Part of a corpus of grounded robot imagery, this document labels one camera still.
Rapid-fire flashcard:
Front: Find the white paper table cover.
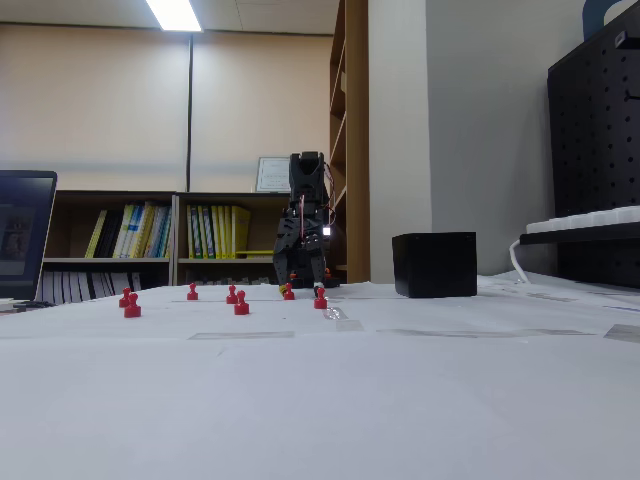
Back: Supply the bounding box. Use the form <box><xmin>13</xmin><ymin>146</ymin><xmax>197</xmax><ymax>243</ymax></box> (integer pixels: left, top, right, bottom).
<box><xmin>0</xmin><ymin>282</ymin><xmax>640</xmax><ymax>480</ymax></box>

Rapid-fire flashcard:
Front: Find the yellow green binder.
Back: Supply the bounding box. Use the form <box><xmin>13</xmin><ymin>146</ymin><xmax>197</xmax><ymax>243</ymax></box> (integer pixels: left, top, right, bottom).
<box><xmin>197</xmin><ymin>205</ymin><xmax>211</xmax><ymax>260</ymax></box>
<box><xmin>186</xmin><ymin>204</ymin><xmax>200</xmax><ymax>260</ymax></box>

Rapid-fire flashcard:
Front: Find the framed white certificate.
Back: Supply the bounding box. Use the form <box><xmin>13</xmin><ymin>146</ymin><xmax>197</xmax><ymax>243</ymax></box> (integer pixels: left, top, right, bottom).
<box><xmin>256</xmin><ymin>156</ymin><xmax>292</xmax><ymax>194</ymax></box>

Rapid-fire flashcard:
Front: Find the white blue binder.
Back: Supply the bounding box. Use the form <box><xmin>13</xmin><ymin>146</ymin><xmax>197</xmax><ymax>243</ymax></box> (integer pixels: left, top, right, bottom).
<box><xmin>147</xmin><ymin>204</ymin><xmax>173</xmax><ymax>259</ymax></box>

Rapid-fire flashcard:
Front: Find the dark vertical pole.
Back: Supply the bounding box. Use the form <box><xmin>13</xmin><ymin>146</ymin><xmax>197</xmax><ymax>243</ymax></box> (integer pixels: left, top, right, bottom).
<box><xmin>184</xmin><ymin>32</ymin><xmax>195</xmax><ymax>194</ymax></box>

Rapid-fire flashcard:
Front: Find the white rounded object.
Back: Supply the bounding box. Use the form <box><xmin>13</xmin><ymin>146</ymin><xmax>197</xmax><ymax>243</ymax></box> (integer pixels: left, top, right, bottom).
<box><xmin>603</xmin><ymin>0</ymin><xmax>640</xmax><ymax>26</ymax></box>

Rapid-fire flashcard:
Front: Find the white blue book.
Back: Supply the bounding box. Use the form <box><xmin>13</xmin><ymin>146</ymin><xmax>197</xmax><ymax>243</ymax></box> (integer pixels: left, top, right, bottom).
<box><xmin>112</xmin><ymin>203</ymin><xmax>137</xmax><ymax>259</ymax></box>

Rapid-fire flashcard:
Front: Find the black book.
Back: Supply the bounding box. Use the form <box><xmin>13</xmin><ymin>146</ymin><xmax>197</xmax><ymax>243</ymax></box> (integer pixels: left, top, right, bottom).
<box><xmin>94</xmin><ymin>209</ymin><xmax>125</xmax><ymax>259</ymax></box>

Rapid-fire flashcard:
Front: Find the beige roller blind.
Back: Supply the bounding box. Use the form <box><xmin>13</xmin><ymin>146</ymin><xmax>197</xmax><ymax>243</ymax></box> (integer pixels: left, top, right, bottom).
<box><xmin>191</xmin><ymin>30</ymin><xmax>335</xmax><ymax>179</ymax></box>
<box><xmin>0</xmin><ymin>23</ymin><xmax>190</xmax><ymax>179</ymax></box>

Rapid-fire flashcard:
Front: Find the tall wooden bookshelf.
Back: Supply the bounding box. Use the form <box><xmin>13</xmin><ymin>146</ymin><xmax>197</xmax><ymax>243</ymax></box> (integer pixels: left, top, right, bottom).
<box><xmin>328</xmin><ymin>0</ymin><xmax>371</xmax><ymax>284</ymax></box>

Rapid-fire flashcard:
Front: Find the white power cable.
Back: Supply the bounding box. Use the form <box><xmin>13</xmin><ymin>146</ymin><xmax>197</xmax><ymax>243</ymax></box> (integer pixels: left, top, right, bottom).
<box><xmin>508</xmin><ymin>238</ymin><xmax>532</xmax><ymax>285</ymax></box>

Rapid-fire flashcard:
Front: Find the black open box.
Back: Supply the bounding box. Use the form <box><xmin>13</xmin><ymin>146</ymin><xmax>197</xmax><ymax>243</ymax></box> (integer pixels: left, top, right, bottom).
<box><xmin>391</xmin><ymin>231</ymin><xmax>478</xmax><ymax>300</ymax></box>

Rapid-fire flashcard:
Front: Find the ceiling light panel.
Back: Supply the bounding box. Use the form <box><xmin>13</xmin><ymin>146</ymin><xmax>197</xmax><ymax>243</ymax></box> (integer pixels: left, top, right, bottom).
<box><xmin>144</xmin><ymin>0</ymin><xmax>204</xmax><ymax>33</ymax></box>

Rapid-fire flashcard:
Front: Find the thin yellow book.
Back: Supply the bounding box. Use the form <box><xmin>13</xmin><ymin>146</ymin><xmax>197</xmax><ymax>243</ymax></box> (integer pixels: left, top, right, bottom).
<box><xmin>84</xmin><ymin>209</ymin><xmax>109</xmax><ymax>259</ymax></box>

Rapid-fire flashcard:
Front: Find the black pegboard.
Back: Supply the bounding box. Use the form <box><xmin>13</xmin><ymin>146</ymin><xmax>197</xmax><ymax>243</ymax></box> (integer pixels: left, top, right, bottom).
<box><xmin>546</xmin><ymin>4</ymin><xmax>640</xmax><ymax>290</ymax></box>

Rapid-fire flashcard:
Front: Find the dark laptop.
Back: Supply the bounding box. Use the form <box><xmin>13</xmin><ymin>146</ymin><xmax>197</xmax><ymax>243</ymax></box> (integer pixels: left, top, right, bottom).
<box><xmin>0</xmin><ymin>169</ymin><xmax>58</xmax><ymax>304</ymax></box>

